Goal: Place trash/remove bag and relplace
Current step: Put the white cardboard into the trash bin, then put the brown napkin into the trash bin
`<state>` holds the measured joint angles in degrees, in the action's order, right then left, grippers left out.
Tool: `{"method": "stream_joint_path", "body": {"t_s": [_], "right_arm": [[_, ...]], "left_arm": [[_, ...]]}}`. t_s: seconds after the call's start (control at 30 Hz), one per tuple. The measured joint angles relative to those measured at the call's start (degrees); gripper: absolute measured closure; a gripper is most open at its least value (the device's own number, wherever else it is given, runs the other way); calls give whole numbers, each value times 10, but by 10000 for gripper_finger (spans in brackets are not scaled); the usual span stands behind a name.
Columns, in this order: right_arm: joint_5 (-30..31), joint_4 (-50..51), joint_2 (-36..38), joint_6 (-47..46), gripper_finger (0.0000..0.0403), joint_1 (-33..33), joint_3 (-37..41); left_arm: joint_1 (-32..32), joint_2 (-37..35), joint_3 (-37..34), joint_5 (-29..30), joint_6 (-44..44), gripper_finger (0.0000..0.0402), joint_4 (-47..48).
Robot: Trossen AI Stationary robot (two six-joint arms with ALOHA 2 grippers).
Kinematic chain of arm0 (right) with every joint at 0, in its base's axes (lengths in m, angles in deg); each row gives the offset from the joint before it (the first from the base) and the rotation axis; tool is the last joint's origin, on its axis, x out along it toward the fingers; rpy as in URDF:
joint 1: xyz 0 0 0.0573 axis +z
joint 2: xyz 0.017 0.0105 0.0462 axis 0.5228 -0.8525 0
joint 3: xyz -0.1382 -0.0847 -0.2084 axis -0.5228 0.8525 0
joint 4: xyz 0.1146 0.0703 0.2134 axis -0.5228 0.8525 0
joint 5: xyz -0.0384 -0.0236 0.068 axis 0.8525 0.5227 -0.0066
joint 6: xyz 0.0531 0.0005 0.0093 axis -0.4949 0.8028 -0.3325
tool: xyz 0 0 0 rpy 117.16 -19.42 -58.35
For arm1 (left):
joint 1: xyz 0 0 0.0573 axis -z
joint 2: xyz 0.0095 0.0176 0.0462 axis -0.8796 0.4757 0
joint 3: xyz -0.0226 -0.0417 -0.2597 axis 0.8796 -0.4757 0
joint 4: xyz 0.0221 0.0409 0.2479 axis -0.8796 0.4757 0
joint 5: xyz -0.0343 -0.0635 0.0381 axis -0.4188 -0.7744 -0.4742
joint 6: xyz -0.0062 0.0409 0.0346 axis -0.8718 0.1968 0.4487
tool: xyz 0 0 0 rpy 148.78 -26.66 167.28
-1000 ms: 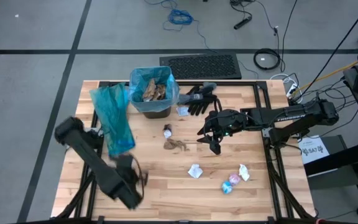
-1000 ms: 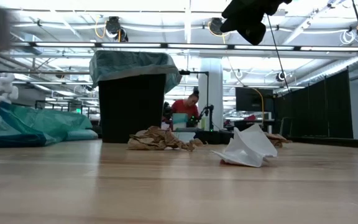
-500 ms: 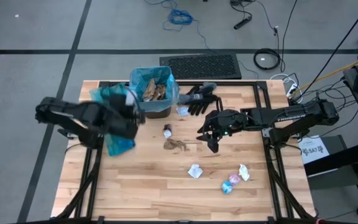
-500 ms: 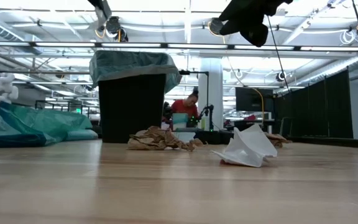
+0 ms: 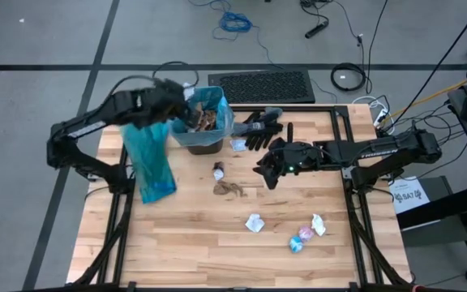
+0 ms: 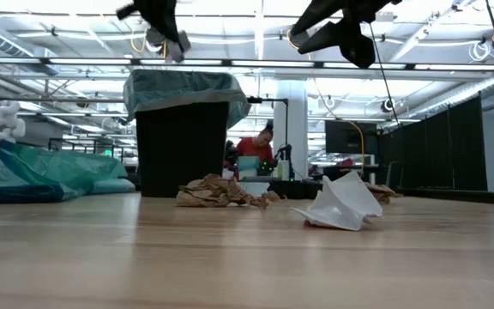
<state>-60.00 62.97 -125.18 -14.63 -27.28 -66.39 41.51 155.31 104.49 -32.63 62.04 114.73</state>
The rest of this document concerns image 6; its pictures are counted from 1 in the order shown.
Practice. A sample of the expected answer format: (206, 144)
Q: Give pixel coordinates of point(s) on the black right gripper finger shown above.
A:
(354, 43)
(326, 13)

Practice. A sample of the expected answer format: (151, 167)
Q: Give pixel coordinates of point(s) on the blue plastic trash bag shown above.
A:
(178, 86)
(37, 171)

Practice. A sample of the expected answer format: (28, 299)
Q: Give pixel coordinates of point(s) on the person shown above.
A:
(255, 148)

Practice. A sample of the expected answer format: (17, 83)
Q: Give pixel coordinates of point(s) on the white building column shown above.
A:
(296, 129)

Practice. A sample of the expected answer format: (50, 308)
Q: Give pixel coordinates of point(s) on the black metal stand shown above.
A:
(287, 129)

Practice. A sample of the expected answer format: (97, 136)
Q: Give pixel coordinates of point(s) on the roll of blue trash bags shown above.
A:
(116, 186)

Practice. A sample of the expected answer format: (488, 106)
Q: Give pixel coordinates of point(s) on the small brown paper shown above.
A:
(384, 191)

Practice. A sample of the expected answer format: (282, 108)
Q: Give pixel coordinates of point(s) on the black computer monitor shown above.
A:
(350, 137)

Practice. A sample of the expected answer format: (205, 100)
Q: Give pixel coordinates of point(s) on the long overhead light rail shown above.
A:
(401, 65)

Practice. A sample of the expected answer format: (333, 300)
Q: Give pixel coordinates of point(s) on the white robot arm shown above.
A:
(4, 124)

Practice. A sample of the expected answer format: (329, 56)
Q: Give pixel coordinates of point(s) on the large brown paper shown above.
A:
(212, 191)

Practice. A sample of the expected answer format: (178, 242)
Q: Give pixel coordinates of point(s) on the black plastic trash bin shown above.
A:
(182, 150)

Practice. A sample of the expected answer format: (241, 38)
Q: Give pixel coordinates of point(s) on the pale green bottle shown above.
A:
(283, 171)

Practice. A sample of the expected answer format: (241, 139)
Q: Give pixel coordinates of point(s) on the white paper sheet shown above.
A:
(341, 201)

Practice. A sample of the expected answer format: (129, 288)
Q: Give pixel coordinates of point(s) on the teal and white box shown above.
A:
(248, 165)

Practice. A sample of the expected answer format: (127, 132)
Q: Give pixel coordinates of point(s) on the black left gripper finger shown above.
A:
(165, 19)

